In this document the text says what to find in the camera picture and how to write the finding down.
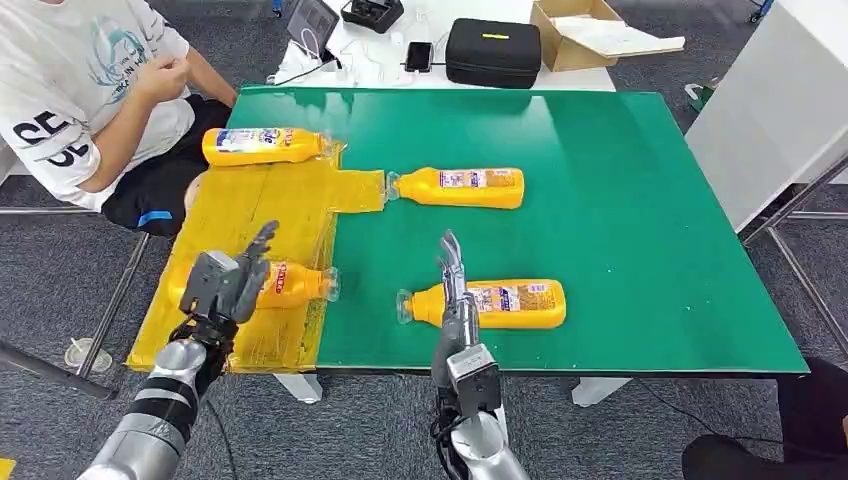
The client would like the black plastic tray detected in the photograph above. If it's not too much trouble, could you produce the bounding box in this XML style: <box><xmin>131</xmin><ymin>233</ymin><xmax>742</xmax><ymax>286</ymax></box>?
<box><xmin>340</xmin><ymin>0</ymin><xmax>405</xmax><ymax>35</ymax></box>

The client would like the green and white object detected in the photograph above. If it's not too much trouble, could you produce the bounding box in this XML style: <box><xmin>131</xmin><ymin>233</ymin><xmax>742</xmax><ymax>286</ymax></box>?
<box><xmin>684</xmin><ymin>81</ymin><xmax>718</xmax><ymax>115</ymax></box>

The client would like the cardboard box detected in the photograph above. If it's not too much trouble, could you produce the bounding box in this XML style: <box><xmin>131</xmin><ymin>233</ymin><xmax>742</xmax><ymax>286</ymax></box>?
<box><xmin>529</xmin><ymin>0</ymin><xmax>688</xmax><ymax>73</ymax></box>

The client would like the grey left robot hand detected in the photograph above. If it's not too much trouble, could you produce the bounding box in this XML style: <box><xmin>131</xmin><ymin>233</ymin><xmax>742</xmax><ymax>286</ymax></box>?
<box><xmin>223</xmin><ymin>219</ymin><xmax>281</xmax><ymax>326</ymax></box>

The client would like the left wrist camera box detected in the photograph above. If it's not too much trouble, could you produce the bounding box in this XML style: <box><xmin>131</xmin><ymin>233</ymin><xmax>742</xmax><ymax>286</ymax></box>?
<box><xmin>178</xmin><ymin>250</ymin><xmax>242</xmax><ymax>321</ymax></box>

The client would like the black smartphone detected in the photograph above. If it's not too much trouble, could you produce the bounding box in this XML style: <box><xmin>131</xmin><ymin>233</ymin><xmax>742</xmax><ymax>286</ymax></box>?
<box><xmin>404</xmin><ymin>40</ymin><xmax>436</xmax><ymax>74</ymax></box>

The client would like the white slanted table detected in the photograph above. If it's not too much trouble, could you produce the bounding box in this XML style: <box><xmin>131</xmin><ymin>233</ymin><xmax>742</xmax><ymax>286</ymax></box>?
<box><xmin>683</xmin><ymin>0</ymin><xmax>848</xmax><ymax>233</ymax></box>

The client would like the white side table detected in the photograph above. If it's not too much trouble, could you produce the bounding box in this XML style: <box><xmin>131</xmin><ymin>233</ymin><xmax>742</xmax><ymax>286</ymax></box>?
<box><xmin>264</xmin><ymin>0</ymin><xmax>617</xmax><ymax>93</ymax></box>

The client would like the green table mat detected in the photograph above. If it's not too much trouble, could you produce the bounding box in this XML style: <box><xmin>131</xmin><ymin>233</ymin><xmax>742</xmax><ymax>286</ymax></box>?
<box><xmin>225</xmin><ymin>84</ymin><xmax>811</xmax><ymax>376</ymax></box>

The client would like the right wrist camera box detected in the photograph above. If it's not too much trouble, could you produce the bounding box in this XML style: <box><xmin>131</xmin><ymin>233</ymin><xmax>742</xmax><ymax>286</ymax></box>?
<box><xmin>446</xmin><ymin>342</ymin><xmax>503</xmax><ymax>420</ymax></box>

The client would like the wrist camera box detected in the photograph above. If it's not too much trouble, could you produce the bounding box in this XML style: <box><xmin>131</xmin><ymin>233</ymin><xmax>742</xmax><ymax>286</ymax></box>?
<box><xmin>178</xmin><ymin>250</ymin><xmax>242</xmax><ymax>321</ymax></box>
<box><xmin>446</xmin><ymin>342</ymin><xmax>503</xmax><ymax>420</ymax></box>

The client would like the orange drink bottle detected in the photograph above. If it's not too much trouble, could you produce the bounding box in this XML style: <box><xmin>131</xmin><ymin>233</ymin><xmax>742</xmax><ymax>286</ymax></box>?
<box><xmin>395</xmin><ymin>278</ymin><xmax>568</xmax><ymax>331</ymax></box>
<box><xmin>166</xmin><ymin>260</ymin><xmax>341</xmax><ymax>311</ymax></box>
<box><xmin>201</xmin><ymin>127</ymin><xmax>333</xmax><ymax>168</ymax></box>
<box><xmin>385</xmin><ymin>166</ymin><xmax>526</xmax><ymax>211</ymax></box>

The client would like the metal table leg frame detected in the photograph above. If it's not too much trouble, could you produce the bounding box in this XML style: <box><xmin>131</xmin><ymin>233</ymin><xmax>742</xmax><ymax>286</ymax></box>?
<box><xmin>737</xmin><ymin>154</ymin><xmax>848</xmax><ymax>356</ymax></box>

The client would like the grey metal floor frame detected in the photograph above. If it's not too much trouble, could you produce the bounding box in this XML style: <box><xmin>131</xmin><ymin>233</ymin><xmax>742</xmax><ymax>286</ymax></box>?
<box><xmin>0</xmin><ymin>206</ymin><xmax>153</xmax><ymax>401</ymax></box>

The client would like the clear plastic cup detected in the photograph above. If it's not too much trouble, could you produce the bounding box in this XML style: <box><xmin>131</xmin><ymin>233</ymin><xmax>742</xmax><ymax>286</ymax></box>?
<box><xmin>63</xmin><ymin>337</ymin><xmax>115</xmax><ymax>374</ymax></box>

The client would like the dark tablet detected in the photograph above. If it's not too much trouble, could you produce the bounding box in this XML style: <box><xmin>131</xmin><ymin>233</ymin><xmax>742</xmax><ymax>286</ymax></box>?
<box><xmin>285</xmin><ymin>0</ymin><xmax>341</xmax><ymax>61</ymax></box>

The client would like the black cable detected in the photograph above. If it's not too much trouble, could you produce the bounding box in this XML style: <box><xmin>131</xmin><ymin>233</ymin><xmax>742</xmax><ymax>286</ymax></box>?
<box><xmin>267</xmin><ymin>58</ymin><xmax>342</xmax><ymax>87</ymax></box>

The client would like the black zippered case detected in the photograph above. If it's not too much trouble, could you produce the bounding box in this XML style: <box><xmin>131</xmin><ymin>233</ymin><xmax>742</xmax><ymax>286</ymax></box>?
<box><xmin>444</xmin><ymin>17</ymin><xmax>544</xmax><ymax>91</ymax></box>

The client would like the yellow plastic sheet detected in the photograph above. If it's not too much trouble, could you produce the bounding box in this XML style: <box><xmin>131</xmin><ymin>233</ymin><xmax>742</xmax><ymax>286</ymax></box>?
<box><xmin>125</xmin><ymin>135</ymin><xmax>387</xmax><ymax>376</ymax></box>

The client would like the white table leg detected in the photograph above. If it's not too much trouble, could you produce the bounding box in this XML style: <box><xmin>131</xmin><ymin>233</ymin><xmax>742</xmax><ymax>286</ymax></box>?
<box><xmin>570</xmin><ymin>376</ymin><xmax>633</xmax><ymax>409</ymax></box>
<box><xmin>274</xmin><ymin>373</ymin><xmax>325</xmax><ymax>406</ymax></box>

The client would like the person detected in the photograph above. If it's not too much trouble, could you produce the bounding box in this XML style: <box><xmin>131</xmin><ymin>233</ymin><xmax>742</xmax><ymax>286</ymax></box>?
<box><xmin>0</xmin><ymin>0</ymin><xmax>239</xmax><ymax>238</ymax></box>

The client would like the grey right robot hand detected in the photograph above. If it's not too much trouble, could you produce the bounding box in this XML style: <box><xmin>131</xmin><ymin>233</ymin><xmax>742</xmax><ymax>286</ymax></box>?
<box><xmin>430</xmin><ymin>229</ymin><xmax>482</xmax><ymax>393</ymax></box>

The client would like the white board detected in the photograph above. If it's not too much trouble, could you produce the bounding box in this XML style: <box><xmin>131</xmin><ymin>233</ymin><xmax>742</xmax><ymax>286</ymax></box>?
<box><xmin>553</xmin><ymin>13</ymin><xmax>688</xmax><ymax>58</ymax></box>

